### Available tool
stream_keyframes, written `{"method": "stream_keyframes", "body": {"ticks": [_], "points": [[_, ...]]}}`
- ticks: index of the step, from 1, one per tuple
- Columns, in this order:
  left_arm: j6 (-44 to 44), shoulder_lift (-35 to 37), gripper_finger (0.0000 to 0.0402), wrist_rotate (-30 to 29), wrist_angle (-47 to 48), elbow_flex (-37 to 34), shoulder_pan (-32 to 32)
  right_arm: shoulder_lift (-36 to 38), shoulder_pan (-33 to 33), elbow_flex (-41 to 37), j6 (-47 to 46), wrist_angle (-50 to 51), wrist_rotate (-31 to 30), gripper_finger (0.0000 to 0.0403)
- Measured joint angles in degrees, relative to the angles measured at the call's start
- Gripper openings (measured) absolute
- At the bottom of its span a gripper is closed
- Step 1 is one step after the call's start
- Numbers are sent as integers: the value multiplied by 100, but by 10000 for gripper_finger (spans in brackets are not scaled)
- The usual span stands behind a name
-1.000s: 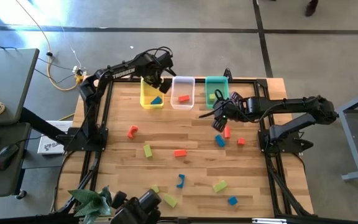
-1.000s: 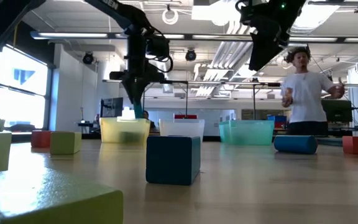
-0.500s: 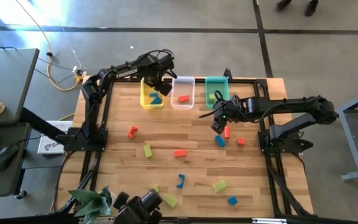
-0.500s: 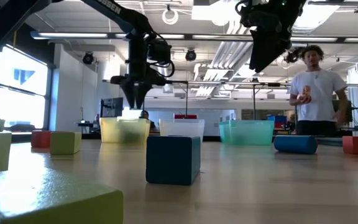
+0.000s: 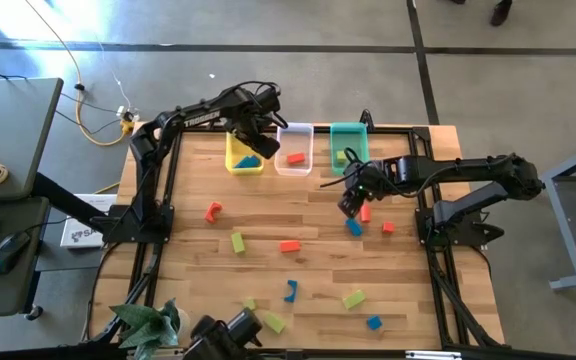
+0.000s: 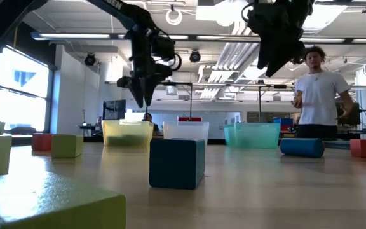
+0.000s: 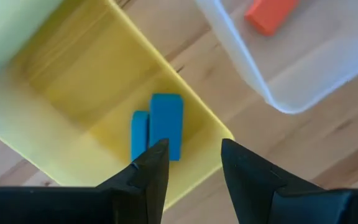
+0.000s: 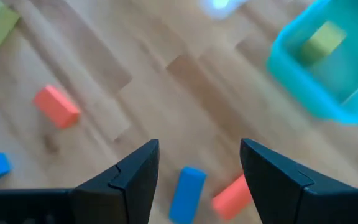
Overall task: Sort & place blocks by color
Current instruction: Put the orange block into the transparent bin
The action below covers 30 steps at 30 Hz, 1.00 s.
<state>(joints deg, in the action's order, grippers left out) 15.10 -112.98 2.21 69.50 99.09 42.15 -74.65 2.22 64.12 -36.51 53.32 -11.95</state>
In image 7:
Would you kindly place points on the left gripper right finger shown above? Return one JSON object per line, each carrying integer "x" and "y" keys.
{"x": 259, "y": 193}

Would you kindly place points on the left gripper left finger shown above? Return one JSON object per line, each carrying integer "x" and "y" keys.
{"x": 145, "y": 180}

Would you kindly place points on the long blue block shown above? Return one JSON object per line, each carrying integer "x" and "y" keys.
{"x": 139, "y": 133}

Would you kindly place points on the blue rectangular block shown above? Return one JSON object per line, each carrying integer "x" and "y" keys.
{"x": 166, "y": 124}

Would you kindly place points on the orange rectangular block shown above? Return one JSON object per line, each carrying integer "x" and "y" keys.
{"x": 269, "y": 15}

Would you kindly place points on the yellow plastic bin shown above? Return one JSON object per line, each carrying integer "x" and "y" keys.
{"x": 73, "y": 62}

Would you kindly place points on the clear plastic bin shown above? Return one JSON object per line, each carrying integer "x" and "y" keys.
{"x": 306, "y": 62}

